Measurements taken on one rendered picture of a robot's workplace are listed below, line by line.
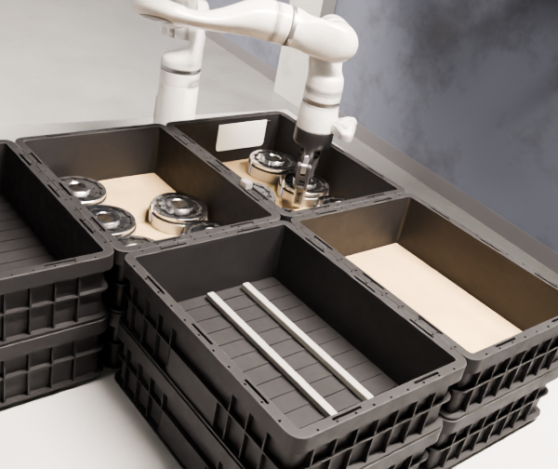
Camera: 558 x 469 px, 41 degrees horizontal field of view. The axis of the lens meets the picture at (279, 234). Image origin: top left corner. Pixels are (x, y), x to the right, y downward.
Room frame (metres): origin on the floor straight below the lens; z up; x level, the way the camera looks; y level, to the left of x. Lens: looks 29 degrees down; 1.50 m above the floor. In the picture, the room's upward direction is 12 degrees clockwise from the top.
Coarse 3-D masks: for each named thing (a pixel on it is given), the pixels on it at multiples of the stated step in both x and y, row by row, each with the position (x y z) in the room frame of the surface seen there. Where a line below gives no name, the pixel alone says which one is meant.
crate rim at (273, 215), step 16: (112, 128) 1.30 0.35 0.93; (128, 128) 1.32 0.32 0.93; (144, 128) 1.34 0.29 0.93; (160, 128) 1.36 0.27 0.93; (32, 160) 1.11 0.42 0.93; (208, 160) 1.25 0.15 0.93; (48, 176) 1.07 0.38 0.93; (224, 176) 1.20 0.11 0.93; (64, 192) 1.03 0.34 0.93; (240, 192) 1.16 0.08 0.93; (80, 208) 0.99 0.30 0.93; (272, 208) 1.11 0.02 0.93; (96, 224) 0.95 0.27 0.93; (240, 224) 1.04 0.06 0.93; (256, 224) 1.05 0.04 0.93; (112, 240) 0.92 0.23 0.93; (160, 240) 0.94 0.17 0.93; (176, 240) 0.95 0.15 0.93
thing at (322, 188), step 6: (282, 174) 1.41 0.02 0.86; (288, 174) 1.42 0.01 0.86; (294, 174) 1.42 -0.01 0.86; (282, 180) 1.38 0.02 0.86; (288, 180) 1.39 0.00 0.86; (318, 180) 1.41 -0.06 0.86; (324, 180) 1.42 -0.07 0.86; (288, 186) 1.36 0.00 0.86; (318, 186) 1.38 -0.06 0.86; (324, 186) 1.39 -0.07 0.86; (306, 192) 1.35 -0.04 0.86; (312, 192) 1.36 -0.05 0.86; (318, 192) 1.36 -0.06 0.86; (324, 192) 1.36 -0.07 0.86
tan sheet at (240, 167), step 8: (240, 160) 1.50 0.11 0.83; (232, 168) 1.45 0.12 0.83; (240, 168) 1.46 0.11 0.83; (240, 176) 1.42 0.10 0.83; (248, 176) 1.43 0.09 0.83; (264, 184) 1.41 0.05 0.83; (272, 184) 1.42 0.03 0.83; (280, 200) 1.35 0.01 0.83; (296, 208) 1.33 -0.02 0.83; (304, 208) 1.34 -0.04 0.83
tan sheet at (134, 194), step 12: (108, 180) 1.29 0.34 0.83; (120, 180) 1.30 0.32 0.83; (132, 180) 1.31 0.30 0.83; (144, 180) 1.32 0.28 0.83; (156, 180) 1.33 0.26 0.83; (108, 192) 1.24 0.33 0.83; (120, 192) 1.25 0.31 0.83; (132, 192) 1.26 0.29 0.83; (144, 192) 1.27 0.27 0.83; (156, 192) 1.28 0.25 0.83; (168, 192) 1.29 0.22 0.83; (108, 204) 1.19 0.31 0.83; (120, 204) 1.20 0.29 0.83; (132, 204) 1.21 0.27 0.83; (144, 204) 1.22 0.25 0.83; (144, 216) 1.18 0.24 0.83; (144, 228) 1.14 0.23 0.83
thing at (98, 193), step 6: (60, 180) 1.19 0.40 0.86; (66, 180) 1.20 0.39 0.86; (72, 180) 1.20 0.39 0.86; (78, 180) 1.20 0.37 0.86; (84, 180) 1.21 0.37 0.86; (90, 180) 1.21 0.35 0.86; (96, 186) 1.19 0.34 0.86; (102, 186) 1.20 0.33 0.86; (90, 192) 1.17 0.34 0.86; (96, 192) 1.17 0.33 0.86; (102, 192) 1.18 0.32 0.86; (78, 198) 1.14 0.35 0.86; (84, 198) 1.14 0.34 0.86; (90, 198) 1.15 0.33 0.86; (96, 198) 1.15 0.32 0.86; (102, 198) 1.16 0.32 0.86; (84, 204) 1.13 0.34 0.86; (90, 204) 1.13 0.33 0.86
